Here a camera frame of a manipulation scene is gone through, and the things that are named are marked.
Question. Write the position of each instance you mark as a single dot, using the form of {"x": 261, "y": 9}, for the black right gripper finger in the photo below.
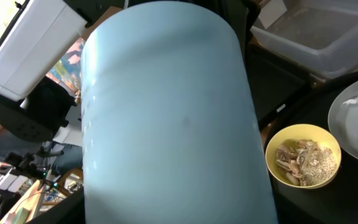
{"x": 69, "y": 211}

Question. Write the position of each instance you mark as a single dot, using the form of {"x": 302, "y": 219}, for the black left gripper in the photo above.
{"x": 38, "y": 117}

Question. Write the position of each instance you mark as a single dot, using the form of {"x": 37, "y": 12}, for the light blue cup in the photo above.
{"x": 169, "y": 128}

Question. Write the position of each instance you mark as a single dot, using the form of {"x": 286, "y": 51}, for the yellow bowl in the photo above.
{"x": 301, "y": 131}

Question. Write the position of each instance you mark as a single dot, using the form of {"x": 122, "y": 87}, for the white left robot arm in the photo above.
{"x": 36, "y": 39}

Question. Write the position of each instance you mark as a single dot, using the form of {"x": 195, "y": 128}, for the black rectangular tray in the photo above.
{"x": 274, "y": 83}

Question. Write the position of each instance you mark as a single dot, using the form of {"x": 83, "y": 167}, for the food scraps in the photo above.
{"x": 305, "y": 162}

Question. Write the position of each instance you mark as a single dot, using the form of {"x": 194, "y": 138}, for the round black tray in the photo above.
{"x": 336, "y": 202}

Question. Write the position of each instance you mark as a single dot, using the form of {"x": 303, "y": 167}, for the clear plastic bin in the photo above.
{"x": 319, "y": 35}

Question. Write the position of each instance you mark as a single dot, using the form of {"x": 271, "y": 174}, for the grey plate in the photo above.
{"x": 343, "y": 120}

